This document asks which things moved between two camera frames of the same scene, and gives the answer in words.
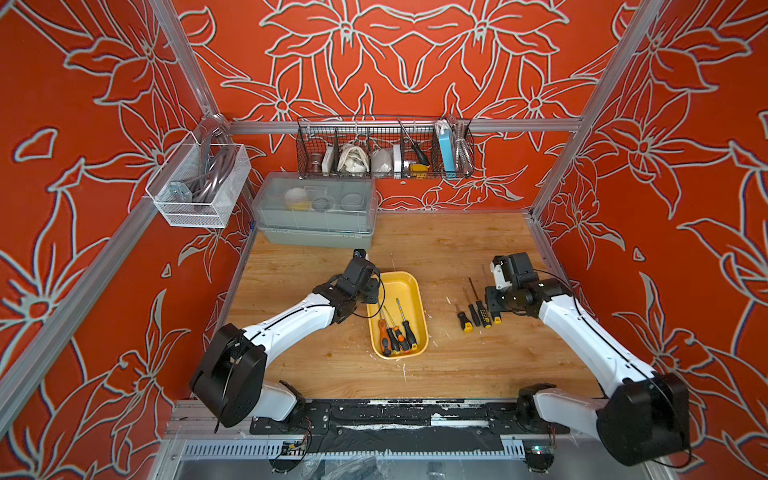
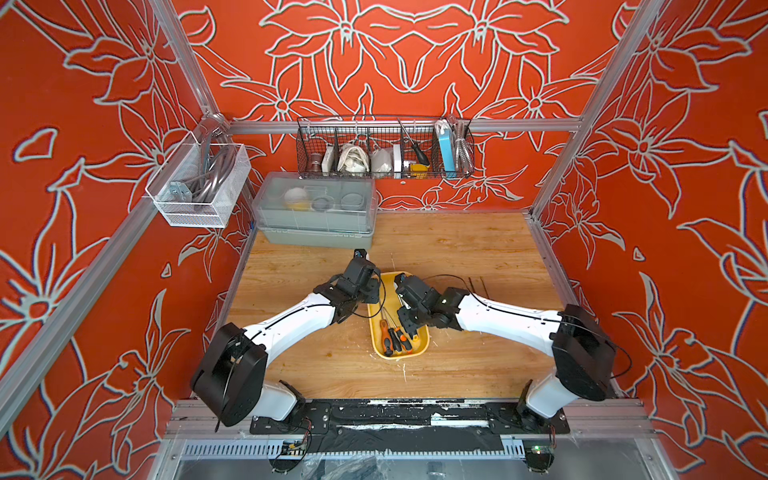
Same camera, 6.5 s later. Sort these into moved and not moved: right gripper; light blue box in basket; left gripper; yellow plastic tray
Moved: right gripper
Not moved: yellow plastic tray; light blue box in basket; left gripper
